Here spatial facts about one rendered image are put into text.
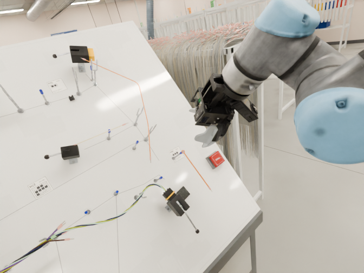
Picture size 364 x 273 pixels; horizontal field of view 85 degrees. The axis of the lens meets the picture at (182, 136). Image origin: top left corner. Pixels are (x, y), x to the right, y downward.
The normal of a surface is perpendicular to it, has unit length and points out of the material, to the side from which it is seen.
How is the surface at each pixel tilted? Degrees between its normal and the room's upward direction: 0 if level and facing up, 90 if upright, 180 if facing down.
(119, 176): 51
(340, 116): 91
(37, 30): 90
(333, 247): 0
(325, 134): 90
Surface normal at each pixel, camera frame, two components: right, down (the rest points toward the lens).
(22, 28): 0.67, 0.24
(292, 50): -0.27, 0.31
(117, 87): 0.36, -0.33
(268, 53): -0.50, 0.68
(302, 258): -0.20, -0.85
